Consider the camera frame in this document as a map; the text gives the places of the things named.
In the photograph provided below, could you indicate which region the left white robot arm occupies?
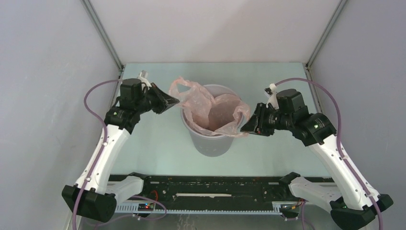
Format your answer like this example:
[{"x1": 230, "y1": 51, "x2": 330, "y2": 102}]
[{"x1": 61, "y1": 78, "x2": 179, "y2": 223}]

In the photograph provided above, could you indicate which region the pink plastic trash bag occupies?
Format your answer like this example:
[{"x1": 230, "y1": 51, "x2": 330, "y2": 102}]
[{"x1": 169, "y1": 77, "x2": 251, "y2": 138}]

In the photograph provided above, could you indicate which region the right aluminium frame post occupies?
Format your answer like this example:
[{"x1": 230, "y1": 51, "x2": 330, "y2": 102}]
[{"x1": 306, "y1": 0, "x2": 349, "y2": 69}]

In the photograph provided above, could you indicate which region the left aluminium frame post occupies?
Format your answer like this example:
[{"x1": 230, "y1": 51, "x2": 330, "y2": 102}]
[{"x1": 80, "y1": 0, "x2": 124, "y2": 72}]

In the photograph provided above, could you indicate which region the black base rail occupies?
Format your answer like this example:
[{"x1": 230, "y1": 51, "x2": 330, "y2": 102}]
[{"x1": 108, "y1": 173, "x2": 310, "y2": 212}]

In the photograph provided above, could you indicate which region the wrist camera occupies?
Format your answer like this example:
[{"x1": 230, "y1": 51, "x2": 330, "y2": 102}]
[
  {"x1": 137, "y1": 70, "x2": 151, "y2": 87},
  {"x1": 264, "y1": 83, "x2": 279, "y2": 110}
]

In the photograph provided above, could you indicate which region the small circuit board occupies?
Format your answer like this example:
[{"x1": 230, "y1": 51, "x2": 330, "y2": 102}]
[{"x1": 137, "y1": 203, "x2": 154, "y2": 211}]

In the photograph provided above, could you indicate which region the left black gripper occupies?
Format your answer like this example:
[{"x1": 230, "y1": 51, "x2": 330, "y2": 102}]
[{"x1": 135, "y1": 82, "x2": 179, "y2": 115}]

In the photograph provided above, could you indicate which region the white toothed cable tray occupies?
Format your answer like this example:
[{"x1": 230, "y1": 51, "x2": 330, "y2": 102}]
[{"x1": 115, "y1": 203, "x2": 282, "y2": 215}]

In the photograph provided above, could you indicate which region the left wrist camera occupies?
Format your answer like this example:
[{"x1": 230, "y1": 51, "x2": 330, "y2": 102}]
[{"x1": 137, "y1": 70, "x2": 151, "y2": 87}]

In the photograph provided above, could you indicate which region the grey round trash bin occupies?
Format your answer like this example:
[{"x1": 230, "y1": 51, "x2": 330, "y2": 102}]
[{"x1": 181, "y1": 84, "x2": 250, "y2": 157}]

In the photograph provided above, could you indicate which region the aluminium frame post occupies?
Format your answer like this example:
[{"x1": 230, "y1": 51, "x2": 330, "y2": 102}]
[
  {"x1": 80, "y1": 0, "x2": 124, "y2": 72},
  {"x1": 306, "y1": 0, "x2": 349, "y2": 69}
]

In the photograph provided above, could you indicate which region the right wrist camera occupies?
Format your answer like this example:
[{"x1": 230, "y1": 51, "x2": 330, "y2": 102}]
[{"x1": 264, "y1": 83, "x2": 279, "y2": 110}]

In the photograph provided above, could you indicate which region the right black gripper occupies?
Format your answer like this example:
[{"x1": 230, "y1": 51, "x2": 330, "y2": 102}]
[{"x1": 239, "y1": 103, "x2": 293, "y2": 137}]

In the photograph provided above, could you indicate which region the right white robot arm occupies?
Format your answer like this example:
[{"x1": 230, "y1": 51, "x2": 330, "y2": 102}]
[{"x1": 241, "y1": 88, "x2": 393, "y2": 230}]

